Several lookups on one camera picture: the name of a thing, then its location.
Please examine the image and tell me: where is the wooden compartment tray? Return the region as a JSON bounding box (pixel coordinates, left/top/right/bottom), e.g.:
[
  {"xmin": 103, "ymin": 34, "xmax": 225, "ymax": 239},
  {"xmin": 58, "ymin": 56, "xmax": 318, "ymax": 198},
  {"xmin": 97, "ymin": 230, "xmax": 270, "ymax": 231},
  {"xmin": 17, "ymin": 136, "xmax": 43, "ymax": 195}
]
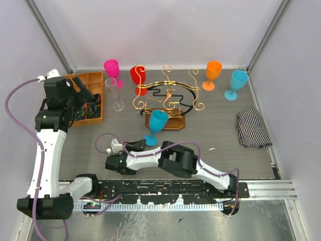
[{"xmin": 65, "ymin": 71, "xmax": 105, "ymax": 127}]

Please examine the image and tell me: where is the pink plastic wine glass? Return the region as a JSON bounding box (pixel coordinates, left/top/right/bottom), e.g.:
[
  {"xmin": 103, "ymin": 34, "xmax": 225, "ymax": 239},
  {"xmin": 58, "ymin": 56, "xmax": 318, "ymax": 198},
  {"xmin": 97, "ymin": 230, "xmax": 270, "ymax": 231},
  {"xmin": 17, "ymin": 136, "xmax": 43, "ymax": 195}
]
[{"xmin": 103, "ymin": 59, "xmax": 123, "ymax": 88}]

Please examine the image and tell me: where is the clear champagne glass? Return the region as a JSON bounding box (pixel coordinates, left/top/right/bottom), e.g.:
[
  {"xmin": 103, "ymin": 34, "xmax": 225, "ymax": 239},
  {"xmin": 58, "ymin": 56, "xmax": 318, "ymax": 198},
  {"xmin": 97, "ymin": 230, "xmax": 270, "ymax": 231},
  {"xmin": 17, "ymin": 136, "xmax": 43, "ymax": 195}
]
[{"xmin": 105, "ymin": 78, "xmax": 125, "ymax": 112}]

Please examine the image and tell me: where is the red plastic wine glass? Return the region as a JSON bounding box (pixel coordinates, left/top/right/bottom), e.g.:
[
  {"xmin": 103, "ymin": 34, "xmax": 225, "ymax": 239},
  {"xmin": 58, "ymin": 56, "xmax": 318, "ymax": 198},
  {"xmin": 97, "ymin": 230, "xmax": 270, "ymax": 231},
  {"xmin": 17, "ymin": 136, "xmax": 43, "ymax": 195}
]
[{"xmin": 130, "ymin": 65, "xmax": 147, "ymax": 96}]

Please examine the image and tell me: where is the gold wire wine glass rack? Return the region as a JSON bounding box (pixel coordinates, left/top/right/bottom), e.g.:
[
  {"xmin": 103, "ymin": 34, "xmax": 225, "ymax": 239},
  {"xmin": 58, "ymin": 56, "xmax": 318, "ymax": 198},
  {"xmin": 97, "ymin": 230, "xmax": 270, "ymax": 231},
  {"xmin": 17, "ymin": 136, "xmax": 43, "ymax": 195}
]
[{"xmin": 132, "ymin": 65, "xmax": 205, "ymax": 131}]

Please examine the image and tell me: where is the orange plastic wine glass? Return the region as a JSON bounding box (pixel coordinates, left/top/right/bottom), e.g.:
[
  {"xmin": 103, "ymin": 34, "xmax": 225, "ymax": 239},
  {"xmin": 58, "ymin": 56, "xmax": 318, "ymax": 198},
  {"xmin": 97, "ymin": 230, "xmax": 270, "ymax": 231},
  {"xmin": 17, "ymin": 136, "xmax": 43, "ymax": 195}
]
[{"xmin": 202, "ymin": 61, "xmax": 222, "ymax": 91}]

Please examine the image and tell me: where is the striped black white cloth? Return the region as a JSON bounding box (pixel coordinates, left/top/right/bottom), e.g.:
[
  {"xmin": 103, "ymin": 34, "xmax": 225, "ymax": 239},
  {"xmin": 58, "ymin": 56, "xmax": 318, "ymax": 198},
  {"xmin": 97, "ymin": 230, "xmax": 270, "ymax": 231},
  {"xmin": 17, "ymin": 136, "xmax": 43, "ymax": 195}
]
[{"xmin": 237, "ymin": 108, "xmax": 273, "ymax": 149}]

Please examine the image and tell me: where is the light blue wine glass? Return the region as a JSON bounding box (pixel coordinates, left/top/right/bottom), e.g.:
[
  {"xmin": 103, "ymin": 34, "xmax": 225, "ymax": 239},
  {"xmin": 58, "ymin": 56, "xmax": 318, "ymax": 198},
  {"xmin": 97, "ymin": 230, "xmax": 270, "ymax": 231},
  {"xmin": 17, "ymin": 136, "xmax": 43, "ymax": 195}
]
[{"xmin": 224, "ymin": 70, "xmax": 249, "ymax": 101}]

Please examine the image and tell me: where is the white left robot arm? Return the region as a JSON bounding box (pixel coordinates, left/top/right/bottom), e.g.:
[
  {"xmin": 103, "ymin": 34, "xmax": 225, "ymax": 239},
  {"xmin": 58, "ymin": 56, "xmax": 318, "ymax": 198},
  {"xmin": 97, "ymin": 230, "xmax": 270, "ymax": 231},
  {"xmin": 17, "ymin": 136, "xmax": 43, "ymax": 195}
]
[{"xmin": 17, "ymin": 75, "xmax": 100, "ymax": 220}]

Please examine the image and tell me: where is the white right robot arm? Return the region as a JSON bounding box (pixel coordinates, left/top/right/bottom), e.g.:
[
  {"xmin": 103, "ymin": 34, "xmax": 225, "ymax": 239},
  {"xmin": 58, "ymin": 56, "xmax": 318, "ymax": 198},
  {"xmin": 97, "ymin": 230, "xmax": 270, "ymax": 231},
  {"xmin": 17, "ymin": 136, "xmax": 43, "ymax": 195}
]
[{"xmin": 105, "ymin": 139, "xmax": 238, "ymax": 198}]

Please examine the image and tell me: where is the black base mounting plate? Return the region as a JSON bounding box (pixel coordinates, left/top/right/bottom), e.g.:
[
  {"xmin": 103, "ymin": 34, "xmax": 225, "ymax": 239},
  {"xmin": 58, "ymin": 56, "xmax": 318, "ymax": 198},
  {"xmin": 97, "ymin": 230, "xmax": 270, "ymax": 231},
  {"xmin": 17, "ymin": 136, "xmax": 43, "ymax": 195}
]
[{"xmin": 69, "ymin": 178, "xmax": 250, "ymax": 205}]

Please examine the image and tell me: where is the coiled dark cord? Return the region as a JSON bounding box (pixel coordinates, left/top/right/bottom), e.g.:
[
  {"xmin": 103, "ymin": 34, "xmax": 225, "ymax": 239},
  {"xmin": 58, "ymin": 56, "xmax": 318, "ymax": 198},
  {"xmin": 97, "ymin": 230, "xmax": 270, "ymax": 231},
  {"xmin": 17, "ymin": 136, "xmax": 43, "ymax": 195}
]
[{"xmin": 74, "ymin": 107, "xmax": 87, "ymax": 120}]

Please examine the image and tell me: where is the dark cord bundle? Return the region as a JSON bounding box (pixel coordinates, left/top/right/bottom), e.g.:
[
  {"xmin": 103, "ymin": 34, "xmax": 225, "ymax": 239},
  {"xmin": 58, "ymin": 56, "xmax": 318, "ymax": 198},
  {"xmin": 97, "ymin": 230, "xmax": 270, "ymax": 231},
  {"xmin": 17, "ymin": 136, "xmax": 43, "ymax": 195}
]
[{"xmin": 86, "ymin": 94, "xmax": 102, "ymax": 118}]

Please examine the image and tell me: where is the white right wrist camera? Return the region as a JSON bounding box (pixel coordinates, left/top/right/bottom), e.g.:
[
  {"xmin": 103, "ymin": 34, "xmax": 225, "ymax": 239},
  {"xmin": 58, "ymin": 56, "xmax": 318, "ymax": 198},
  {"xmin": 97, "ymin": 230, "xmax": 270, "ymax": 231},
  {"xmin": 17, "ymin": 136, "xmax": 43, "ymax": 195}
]
[{"xmin": 106, "ymin": 139, "xmax": 123, "ymax": 154}]

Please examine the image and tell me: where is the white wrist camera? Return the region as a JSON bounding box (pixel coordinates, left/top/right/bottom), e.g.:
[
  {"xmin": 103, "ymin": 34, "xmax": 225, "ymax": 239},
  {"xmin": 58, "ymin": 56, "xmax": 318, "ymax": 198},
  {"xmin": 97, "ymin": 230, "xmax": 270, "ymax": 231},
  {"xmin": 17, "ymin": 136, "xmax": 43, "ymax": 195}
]
[
  {"xmin": 37, "ymin": 68, "xmax": 61, "ymax": 83},
  {"xmin": 106, "ymin": 139, "xmax": 123, "ymax": 154}
]

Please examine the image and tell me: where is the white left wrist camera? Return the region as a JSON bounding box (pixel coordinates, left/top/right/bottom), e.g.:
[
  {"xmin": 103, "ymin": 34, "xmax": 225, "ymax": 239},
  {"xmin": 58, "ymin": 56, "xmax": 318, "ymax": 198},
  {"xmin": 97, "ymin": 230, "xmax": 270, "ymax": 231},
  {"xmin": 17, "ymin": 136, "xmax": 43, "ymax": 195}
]
[{"xmin": 37, "ymin": 68, "xmax": 61, "ymax": 83}]

